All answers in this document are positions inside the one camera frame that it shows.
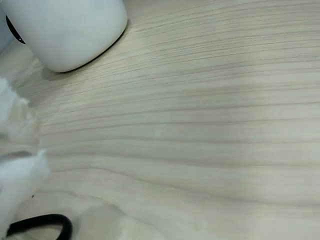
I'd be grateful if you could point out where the black looped cable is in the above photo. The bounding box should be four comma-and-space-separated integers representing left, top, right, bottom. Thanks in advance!
6, 213, 74, 240

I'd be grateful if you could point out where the white mug with black handle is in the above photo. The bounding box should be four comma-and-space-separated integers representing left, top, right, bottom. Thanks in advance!
0, 0, 129, 74

